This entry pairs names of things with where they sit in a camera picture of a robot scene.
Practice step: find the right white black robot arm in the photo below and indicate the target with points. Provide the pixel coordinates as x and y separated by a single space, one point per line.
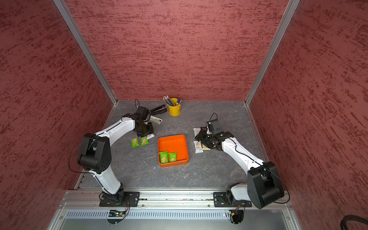
263 185

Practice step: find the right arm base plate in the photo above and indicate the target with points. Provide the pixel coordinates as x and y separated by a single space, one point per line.
226 199

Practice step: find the hidden green cookie packet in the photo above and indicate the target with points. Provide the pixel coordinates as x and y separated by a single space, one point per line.
135 143

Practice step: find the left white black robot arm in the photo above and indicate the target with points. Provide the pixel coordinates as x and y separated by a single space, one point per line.
95 152

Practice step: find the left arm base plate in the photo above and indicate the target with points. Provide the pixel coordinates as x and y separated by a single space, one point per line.
126 199

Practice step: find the black stapler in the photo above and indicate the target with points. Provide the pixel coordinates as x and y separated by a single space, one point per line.
158 110

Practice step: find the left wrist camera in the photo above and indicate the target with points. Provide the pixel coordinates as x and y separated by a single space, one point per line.
143 113

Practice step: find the yellow cookie packet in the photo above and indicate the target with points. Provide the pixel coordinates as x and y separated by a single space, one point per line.
205 147

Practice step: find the white pink cookie packet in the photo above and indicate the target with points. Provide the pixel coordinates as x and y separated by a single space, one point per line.
196 131

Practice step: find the aluminium front rail frame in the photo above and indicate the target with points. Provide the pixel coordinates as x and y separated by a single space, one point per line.
168 209

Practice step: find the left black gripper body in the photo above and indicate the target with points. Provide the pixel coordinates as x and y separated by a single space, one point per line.
145 130

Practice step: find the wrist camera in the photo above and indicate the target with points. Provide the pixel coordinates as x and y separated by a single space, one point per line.
143 113
214 127

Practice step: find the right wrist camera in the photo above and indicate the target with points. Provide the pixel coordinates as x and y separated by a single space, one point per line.
214 127

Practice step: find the white cookie packet front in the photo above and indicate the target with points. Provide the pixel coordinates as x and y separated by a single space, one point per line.
198 147

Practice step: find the orange plastic storage tray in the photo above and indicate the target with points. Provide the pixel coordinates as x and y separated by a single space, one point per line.
175 143

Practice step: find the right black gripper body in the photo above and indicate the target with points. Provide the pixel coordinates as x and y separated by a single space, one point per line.
206 138

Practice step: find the yellow pen cup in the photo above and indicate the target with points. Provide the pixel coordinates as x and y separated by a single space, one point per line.
174 107

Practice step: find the pens in cup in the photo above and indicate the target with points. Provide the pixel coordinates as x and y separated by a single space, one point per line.
168 100

